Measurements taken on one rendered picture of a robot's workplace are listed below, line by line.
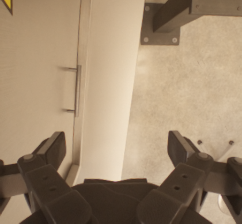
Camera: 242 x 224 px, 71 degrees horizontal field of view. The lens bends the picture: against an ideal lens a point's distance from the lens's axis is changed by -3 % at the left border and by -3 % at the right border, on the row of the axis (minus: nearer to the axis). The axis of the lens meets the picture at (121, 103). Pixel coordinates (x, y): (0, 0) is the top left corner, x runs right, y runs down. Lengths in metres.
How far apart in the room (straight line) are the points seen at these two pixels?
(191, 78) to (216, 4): 1.02
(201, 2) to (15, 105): 0.49
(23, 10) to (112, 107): 0.44
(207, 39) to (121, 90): 1.08
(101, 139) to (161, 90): 0.90
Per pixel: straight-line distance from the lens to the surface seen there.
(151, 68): 1.43
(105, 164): 0.73
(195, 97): 1.58
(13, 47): 0.26
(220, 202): 1.54
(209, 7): 0.56
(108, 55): 0.61
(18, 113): 0.28
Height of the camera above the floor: 1.41
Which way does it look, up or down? 75 degrees down
